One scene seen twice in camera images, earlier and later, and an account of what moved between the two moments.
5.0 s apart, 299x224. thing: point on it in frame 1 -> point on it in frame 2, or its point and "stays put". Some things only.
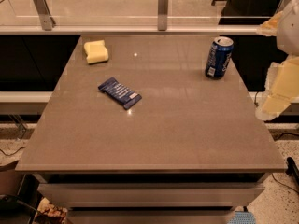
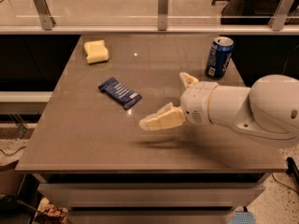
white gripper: x=290 y=32 -> x=197 y=102
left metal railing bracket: x=47 y=21 stays put
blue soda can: x=219 y=58 stays put
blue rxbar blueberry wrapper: x=121 y=93 stays put
